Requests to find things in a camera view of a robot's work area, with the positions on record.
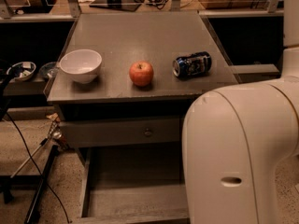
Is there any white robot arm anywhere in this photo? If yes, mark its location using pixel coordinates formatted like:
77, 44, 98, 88
182, 0, 299, 224

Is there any closed grey top drawer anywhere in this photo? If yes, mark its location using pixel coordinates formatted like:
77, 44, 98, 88
60, 117, 181, 147

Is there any grey wooden drawer cabinet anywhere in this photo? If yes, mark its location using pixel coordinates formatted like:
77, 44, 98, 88
43, 10, 241, 224

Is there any open grey middle drawer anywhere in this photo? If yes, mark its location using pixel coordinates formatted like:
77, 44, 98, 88
74, 142, 190, 224

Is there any red apple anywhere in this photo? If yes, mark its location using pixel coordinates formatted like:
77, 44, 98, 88
129, 61, 154, 87

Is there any blue soda can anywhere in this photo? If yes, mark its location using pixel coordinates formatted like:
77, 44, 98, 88
173, 51, 212, 77

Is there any white ceramic bowl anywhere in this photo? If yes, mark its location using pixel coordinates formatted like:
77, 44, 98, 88
59, 49, 103, 84

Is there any silver rod tool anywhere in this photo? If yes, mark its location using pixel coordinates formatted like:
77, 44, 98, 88
10, 121, 59, 178

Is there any small dark glass bowl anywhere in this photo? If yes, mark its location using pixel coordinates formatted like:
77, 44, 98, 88
38, 62, 59, 80

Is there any black monitor stand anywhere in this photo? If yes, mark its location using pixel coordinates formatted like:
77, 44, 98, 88
89, 0, 143, 12

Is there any small bowl with items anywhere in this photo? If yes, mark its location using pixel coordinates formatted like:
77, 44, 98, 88
7, 62, 36, 81

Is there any black metal stand base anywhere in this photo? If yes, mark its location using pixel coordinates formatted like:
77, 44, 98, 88
0, 145, 58, 224

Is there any black floor cable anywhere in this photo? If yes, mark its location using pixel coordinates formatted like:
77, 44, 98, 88
0, 107, 73, 224

